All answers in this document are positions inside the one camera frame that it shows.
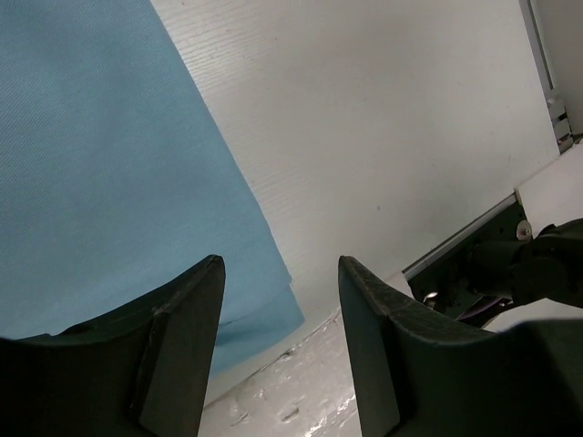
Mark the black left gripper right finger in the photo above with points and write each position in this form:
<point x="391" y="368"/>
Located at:
<point x="417" y="372"/>

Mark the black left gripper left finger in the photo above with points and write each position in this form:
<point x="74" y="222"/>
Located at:
<point x="139" y="370"/>

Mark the light blue trousers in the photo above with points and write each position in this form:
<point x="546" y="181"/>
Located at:
<point x="115" y="179"/>

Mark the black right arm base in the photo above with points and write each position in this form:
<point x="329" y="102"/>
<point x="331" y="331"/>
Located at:
<point x="439" y="279"/>

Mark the aluminium side rail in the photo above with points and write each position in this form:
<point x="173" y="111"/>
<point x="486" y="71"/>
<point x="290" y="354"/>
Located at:
<point x="556" y="107"/>

